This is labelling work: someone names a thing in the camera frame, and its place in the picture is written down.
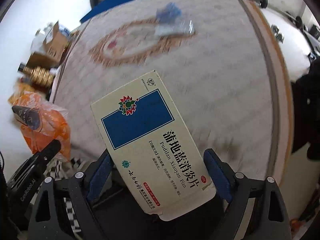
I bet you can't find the blue crumpled wrapper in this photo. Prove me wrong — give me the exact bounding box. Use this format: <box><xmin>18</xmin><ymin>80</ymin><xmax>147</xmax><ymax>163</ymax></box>
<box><xmin>156</xmin><ymin>2</ymin><xmax>182</xmax><ymax>23</ymax></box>

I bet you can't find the brown cardboard box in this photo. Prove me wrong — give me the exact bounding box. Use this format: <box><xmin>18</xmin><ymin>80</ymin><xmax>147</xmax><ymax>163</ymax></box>
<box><xmin>43</xmin><ymin>22</ymin><xmax>68</xmax><ymax>63</ymax></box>

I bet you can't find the clear silver plastic wrapper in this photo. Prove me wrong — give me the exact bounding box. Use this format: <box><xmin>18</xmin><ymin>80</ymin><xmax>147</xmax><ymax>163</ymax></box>
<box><xmin>155</xmin><ymin>20</ymin><xmax>195</xmax><ymax>37</ymax></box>

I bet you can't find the gold foil cans stack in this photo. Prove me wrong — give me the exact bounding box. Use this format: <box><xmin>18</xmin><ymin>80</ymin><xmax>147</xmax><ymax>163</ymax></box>
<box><xmin>18</xmin><ymin>63</ymin><xmax>55</xmax><ymax>87</ymax></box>

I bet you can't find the black snack packet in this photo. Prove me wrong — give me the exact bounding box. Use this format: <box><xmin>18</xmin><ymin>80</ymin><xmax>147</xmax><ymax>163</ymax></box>
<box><xmin>11</xmin><ymin>105</ymin><xmax>41</xmax><ymax>131</ymax></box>

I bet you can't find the orange plastic bag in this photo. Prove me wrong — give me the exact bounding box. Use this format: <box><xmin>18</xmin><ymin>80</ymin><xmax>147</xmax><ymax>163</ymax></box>
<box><xmin>8</xmin><ymin>90</ymin><xmax>71</xmax><ymax>162</ymax></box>

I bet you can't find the patterned tablecloth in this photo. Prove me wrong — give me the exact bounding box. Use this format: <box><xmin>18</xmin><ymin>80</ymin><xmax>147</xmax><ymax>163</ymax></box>
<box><xmin>51</xmin><ymin>0</ymin><xmax>293</xmax><ymax>188</ymax></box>

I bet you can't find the checkered black white cloth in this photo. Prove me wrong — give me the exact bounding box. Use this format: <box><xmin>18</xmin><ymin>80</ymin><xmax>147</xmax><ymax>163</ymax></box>
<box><xmin>44</xmin><ymin>158</ymin><xmax>87</xmax><ymax>239</ymax></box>

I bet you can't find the black dumbbell weight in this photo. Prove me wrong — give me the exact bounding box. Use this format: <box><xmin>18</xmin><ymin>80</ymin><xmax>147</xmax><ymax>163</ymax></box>
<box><xmin>259</xmin><ymin>0</ymin><xmax>268</xmax><ymax>9</ymax></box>

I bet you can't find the beige blue medicine box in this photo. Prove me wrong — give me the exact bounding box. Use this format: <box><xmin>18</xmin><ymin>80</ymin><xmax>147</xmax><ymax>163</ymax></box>
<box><xmin>91</xmin><ymin>71</ymin><xmax>216</xmax><ymax>221</ymax></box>

